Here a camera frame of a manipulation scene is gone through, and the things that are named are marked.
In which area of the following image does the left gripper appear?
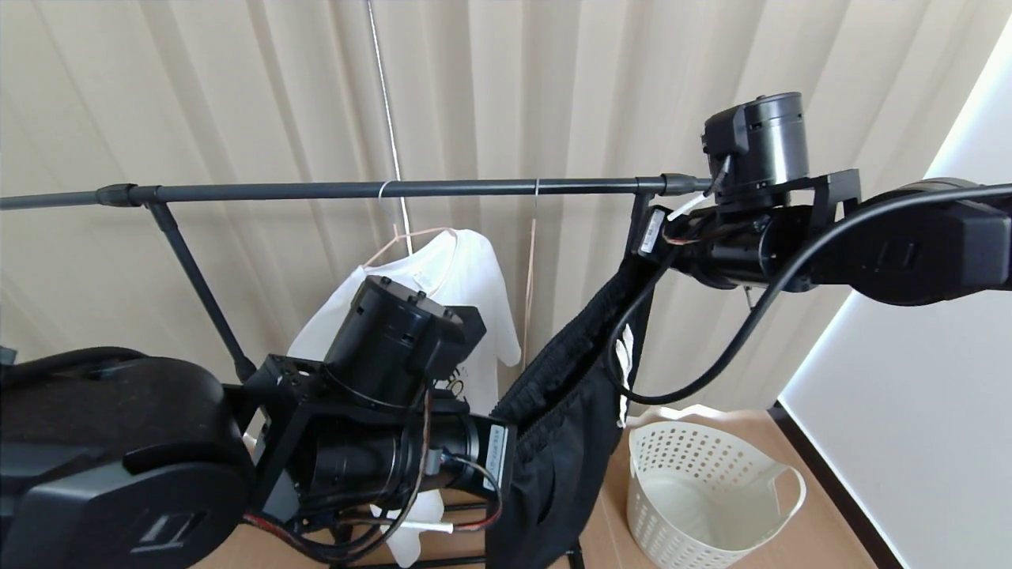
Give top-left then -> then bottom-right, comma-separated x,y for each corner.
304,411 -> 516,511

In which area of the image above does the black clothes rack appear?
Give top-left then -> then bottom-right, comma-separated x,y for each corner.
0,174 -> 716,569

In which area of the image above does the white laundry basket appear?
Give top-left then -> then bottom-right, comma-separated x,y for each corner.
626,405 -> 809,569

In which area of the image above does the white printed t-shirt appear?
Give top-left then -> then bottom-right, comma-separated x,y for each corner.
286,228 -> 523,568

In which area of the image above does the beige curtain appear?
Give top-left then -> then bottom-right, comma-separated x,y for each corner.
0,0 -> 1012,420

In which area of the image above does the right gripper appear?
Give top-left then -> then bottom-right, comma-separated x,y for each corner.
636,205 -> 815,292

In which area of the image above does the black garment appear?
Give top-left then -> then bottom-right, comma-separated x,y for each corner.
484,251 -> 659,569

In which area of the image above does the pink clothes hanger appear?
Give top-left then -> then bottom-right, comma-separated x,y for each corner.
362,180 -> 461,269
524,179 -> 541,372

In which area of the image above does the black cable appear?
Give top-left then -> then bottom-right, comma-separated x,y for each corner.
605,183 -> 1012,405

